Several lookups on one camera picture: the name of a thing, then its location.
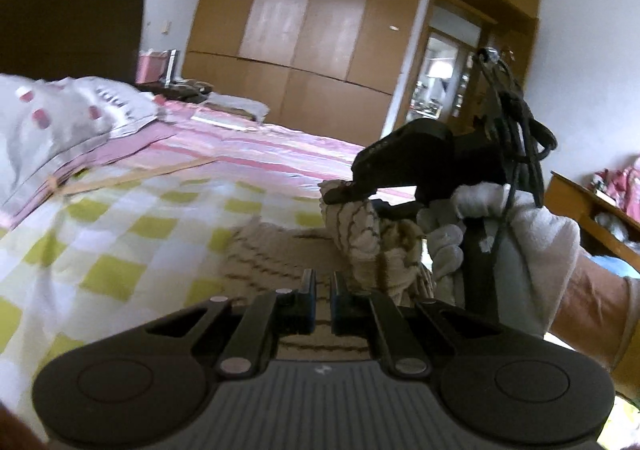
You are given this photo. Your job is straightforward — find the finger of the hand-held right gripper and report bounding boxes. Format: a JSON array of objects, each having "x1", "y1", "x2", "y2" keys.
[
  {"x1": 371, "y1": 199, "x2": 426, "y2": 222},
  {"x1": 322, "y1": 181, "x2": 382, "y2": 206}
]

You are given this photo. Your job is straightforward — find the pink striped blanket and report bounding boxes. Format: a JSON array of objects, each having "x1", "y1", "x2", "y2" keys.
[{"x1": 112, "y1": 99, "x2": 418, "y2": 206}]

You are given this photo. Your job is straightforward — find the folded white cloth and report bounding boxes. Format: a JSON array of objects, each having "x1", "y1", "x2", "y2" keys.
[{"x1": 202, "y1": 92, "x2": 271, "y2": 123}]

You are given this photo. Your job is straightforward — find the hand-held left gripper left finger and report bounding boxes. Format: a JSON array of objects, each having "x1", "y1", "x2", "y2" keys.
[{"x1": 146, "y1": 269, "x2": 317, "y2": 379}]

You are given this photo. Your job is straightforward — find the wooden mat edge strip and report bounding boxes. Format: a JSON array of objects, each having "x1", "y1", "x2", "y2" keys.
[{"x1": 47, "y1": 157, "x2": 217, "y2": 196}]

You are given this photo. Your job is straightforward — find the pink bag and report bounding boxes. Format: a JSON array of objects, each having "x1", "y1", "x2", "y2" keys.
[{"x1": 589, "y1": 166, "x2": 640, "y2": 211}]

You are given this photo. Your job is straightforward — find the pink storage box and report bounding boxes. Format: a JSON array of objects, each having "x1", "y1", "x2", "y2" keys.
[{"x1": 136, "y1": 49, "x2": 178, "y2": 86}]

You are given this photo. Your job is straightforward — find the wooden wardrobe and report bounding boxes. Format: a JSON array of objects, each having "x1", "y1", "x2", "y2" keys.
[{"x1": 182, "y1": 0, "x2": 543, "y2": 151}]

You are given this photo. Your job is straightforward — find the person's right hand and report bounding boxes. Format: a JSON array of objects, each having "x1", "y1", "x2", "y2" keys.
[{"x1": 416, "y1": 181, "x2": 582, "y2": 338}]

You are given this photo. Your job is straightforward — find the black gripper cable bundle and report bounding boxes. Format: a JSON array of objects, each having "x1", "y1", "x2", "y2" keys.
[{"x1": 474, "y1": 47, "x2": 558, "y2": 209}]

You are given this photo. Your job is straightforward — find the white pillow with pink spots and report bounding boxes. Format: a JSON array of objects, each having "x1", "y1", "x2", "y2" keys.
[{"x1": 0, "y1": 73, "x2": 168, "y2": 218}]

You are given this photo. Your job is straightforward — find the yellow checkered bed sheet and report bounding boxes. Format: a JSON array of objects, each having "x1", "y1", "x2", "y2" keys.
[{"x1": 0, "y1": 163, "x2": 351, "y2": 411}]

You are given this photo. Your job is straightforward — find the person's right forearm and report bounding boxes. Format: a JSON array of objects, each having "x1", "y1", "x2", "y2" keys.
[{"x1": 549, "y1": 253, "x2": 640, "y2": 398}]

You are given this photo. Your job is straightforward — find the wooden desk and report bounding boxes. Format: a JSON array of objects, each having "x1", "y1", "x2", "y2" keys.
[{"x1": 544, "y1": 170, "x2": 640, "y2": 273}]

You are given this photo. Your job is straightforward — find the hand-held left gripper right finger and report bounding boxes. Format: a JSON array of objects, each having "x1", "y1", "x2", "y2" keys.
[{"x1": 330, "y1": 271, "x2": 501, "y2": 379}]

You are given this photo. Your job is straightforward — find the beige striped knit sweater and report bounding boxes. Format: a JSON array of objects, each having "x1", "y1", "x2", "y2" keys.
[{"x1": 219, "y1": 179, "x2": 437, "y2": 362}]

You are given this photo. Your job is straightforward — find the dark wooden headboard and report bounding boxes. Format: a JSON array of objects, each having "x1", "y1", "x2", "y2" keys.
[{"x1": 0, "y1": 0, "x2": 146, "y2": 86}]

